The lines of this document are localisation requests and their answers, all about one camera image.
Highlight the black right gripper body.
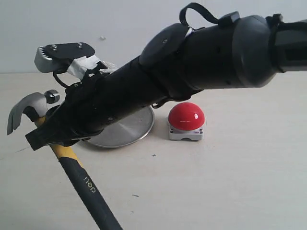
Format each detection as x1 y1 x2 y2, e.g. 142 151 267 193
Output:
47 58 167 138

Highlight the yellow black claw hammer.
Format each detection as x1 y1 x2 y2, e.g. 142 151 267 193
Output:
7 90 122 230

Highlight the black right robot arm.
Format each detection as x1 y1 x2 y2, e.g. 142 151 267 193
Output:
25 15 307 150

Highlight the red dome push button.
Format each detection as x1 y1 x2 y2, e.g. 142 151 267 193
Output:
167 102 206 141

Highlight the round steel plate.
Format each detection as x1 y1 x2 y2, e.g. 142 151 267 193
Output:
87 107 155 149

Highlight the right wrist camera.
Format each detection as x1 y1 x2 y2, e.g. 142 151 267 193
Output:
34 42 95 73

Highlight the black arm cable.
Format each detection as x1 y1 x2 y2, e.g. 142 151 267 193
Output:
179 2 240 27

